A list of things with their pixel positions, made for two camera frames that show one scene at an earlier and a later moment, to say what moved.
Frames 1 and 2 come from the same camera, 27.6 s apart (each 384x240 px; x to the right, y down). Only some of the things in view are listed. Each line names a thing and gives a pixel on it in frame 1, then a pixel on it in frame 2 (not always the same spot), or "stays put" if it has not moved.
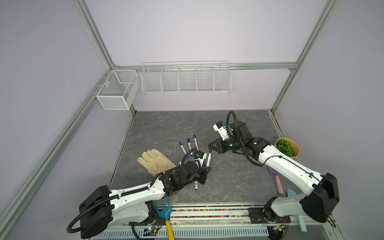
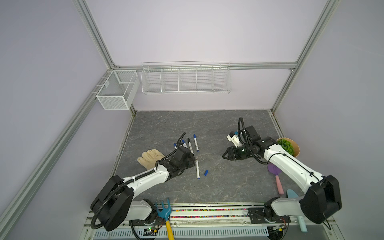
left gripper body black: (203, 173) to (189, 163)
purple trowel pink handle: (279, 184) stays put
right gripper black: (219, 149) to (234, 156)
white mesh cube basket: (119, 92) stays put
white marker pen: (189, 146) stays put
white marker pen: (197, 145) stays put
